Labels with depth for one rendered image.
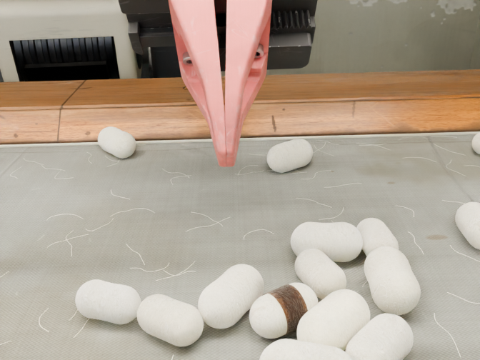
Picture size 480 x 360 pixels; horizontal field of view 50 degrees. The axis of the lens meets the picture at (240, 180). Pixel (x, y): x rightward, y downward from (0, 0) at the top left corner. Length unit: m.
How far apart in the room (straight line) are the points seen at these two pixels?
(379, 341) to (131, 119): 0.31
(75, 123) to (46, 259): 0.18
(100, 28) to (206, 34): 0.66
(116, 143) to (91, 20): 0.50
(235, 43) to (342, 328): 0.13
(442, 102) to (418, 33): 2.10
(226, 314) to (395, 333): 0.07
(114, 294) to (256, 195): 0.14
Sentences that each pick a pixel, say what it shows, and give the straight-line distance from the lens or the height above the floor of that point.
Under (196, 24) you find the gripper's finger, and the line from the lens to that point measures 0.24.
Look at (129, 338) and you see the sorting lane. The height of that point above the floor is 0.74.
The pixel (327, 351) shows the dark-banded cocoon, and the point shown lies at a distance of 0.20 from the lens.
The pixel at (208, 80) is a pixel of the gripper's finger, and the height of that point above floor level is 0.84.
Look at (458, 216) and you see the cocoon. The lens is 0.31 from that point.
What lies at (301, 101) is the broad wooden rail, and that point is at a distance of 0.46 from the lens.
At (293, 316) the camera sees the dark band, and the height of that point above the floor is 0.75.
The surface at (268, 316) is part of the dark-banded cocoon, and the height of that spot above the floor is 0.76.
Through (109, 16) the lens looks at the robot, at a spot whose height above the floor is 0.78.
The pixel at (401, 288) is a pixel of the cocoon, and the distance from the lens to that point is 0.24.
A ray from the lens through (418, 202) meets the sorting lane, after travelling 0.35.
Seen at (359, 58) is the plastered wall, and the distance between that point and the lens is 2.50.
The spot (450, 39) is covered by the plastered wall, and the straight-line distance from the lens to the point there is 2.65.
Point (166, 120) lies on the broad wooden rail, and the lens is 0.45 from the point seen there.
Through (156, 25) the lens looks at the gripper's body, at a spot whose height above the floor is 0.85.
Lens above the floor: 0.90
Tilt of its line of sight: 26 degrees down
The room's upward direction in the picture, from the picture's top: 1 degrees counter-clockwise
